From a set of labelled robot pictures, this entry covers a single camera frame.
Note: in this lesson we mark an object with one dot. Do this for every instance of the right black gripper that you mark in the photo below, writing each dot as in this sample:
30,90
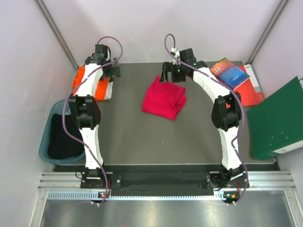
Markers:
168,67

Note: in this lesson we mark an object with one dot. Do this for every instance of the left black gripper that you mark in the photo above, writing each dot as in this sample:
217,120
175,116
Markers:
114,72

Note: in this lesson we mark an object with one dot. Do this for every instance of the orange t shirt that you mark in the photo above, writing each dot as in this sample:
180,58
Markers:
101,87

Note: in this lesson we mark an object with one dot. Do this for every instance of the red t shirt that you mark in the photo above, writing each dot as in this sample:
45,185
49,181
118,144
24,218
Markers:
164,99

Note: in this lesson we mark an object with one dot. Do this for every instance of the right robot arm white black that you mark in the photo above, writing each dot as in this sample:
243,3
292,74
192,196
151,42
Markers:
226,115

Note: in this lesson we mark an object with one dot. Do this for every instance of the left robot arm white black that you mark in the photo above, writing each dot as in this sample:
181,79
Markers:
87,116

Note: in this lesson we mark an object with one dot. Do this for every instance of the blue orange book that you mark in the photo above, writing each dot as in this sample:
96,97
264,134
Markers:
229,74

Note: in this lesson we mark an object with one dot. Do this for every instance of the teal plastic basin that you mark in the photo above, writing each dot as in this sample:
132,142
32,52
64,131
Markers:
57,108

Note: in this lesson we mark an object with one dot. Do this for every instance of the red book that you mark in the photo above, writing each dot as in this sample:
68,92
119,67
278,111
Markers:
250,90

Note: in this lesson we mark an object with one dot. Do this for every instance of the black garment in basin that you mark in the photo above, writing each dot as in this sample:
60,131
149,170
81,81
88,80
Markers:
61,146

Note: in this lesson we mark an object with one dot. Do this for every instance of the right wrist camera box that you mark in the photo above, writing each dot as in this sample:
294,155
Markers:
187,56

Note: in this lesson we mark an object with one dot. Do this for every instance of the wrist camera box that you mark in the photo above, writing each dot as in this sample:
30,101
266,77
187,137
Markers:
187,56
103,49

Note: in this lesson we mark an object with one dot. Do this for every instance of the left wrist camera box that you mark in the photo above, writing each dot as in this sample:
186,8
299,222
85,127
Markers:
103,49

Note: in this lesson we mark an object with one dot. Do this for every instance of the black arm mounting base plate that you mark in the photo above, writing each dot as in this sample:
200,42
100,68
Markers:
164,180

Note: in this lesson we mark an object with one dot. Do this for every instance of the green ring binder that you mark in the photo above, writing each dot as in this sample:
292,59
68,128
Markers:
276,124

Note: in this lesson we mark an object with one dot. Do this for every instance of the grey slotted cable duct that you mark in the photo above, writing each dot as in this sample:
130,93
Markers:
98,196

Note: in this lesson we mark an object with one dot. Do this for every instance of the aluminium frame rail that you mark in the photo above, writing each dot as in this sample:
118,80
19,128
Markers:
259,181

